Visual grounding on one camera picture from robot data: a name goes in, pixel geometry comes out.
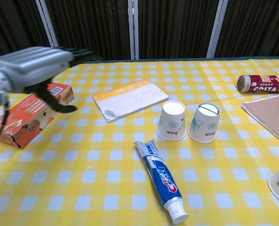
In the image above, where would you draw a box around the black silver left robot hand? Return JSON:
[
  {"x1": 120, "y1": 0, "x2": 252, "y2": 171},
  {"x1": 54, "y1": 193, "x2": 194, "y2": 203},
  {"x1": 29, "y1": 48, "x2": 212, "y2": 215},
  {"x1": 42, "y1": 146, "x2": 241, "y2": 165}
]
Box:
[{"x1": 0, "y1": 46, "x2": 103, "y2": 113}]

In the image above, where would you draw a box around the yellow checkered tablecloth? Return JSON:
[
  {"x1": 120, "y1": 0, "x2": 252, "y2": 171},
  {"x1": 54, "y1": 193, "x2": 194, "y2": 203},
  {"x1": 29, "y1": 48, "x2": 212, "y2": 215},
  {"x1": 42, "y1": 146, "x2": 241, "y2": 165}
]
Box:
[{"x1": 0, "y1": 58, "x2": 279, "y2": 226}]

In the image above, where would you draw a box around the orange cardboard snack box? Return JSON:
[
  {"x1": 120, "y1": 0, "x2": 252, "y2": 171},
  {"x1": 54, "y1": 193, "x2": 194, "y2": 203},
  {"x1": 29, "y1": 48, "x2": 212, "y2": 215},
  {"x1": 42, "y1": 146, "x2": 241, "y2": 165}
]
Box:
[{"x1": 0, "y1": 81, "x2": 75, "y2": 150}]

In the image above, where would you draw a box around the yellow white Lexicon notepad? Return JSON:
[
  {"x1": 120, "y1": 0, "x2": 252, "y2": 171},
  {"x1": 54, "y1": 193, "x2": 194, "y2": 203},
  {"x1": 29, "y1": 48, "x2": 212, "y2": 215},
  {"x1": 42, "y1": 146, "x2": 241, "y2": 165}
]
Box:
[{"x1": 92, "y1": 79, "x2": 169, "y2": 123}]

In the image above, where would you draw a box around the blue white toothpaste tube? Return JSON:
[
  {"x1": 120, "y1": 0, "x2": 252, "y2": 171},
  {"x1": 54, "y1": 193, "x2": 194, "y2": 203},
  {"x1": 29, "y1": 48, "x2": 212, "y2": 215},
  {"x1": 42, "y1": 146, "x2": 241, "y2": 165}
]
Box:
[{"x1": 134, "y1": 139, "x2": 190, "y2": 225}]

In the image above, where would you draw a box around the red Costa drink bottle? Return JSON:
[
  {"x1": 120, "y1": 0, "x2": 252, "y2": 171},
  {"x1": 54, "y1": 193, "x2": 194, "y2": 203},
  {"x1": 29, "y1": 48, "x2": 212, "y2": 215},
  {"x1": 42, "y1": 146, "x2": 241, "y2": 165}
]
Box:
[{"x1": 237, "y1": 74, "x2": 279, "y2": 94}]

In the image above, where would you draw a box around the brown spiral notebook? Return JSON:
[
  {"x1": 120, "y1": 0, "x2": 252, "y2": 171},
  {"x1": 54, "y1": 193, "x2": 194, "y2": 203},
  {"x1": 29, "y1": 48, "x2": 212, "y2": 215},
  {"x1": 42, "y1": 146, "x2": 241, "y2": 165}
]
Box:
[{"x1": 241, "y1": 91, "x2": 279, "y2": 144}]

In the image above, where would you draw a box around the white partition frame post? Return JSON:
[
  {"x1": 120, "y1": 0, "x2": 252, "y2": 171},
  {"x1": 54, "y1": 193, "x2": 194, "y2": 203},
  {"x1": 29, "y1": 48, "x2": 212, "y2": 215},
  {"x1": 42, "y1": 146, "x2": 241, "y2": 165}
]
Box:
[
  {"x1": 206, "y1": 0, "x2": 230, "y2": 58},
  {"x1": 35, "y1": 0, "x2": 60, "y2": 48},
  {"x1": 128, "y1": 0, "x2": 140, "y2": 60}
]

